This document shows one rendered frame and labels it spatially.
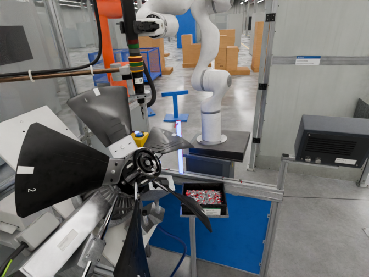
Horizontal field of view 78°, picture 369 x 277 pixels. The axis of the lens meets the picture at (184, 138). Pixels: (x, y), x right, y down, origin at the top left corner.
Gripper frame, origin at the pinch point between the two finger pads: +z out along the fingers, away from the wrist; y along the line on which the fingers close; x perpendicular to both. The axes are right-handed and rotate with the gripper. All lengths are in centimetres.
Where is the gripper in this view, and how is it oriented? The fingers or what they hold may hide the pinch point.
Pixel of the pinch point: (130, 27)
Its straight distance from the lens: 76.7
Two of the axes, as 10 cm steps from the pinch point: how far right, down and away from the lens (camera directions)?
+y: -9.5, -1.1, 3.0
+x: -0.4, -9.0, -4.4
